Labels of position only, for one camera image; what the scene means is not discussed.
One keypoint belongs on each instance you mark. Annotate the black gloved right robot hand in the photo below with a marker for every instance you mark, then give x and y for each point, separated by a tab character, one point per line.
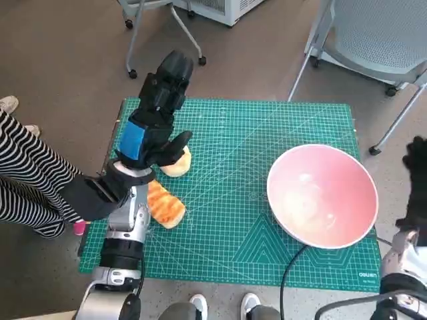
418	186

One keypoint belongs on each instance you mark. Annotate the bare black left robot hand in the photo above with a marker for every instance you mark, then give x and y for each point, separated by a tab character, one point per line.
160	100

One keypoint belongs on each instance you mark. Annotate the round toy bread bun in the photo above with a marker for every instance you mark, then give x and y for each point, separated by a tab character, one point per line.
178	168

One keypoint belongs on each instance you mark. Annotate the pink bowl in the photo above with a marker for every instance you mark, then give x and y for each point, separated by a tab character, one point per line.
320	196

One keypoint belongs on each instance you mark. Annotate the long striped toy bread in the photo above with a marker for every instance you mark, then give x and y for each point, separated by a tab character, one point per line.
166	208

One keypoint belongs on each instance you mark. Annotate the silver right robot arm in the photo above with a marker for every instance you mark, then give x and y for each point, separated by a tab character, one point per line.
405	260

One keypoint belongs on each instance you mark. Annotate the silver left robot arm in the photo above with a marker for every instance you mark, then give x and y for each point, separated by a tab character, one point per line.
126	223

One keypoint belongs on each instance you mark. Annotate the green cutting mat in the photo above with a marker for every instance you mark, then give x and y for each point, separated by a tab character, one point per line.
227	160

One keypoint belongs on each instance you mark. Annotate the white cabinet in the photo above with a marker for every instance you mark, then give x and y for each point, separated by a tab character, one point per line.
227	11

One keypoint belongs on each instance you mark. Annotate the person's white shoe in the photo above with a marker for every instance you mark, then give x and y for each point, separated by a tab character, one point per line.
33	130
7	104

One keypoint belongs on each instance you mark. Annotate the person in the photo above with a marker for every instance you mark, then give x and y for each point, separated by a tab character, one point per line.
26	166

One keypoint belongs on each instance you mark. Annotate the small pink object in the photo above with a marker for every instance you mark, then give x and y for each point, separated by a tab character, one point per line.
80	229

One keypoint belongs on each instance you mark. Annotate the grey mesh chair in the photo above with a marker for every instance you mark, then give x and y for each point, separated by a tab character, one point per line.
377	36

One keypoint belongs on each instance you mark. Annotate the beige box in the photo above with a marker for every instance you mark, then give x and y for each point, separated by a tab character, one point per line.
50	316

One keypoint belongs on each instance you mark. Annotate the grey metal frame with casters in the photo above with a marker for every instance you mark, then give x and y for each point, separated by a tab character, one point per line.
131	50

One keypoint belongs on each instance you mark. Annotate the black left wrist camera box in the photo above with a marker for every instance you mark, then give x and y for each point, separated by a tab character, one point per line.
86	196

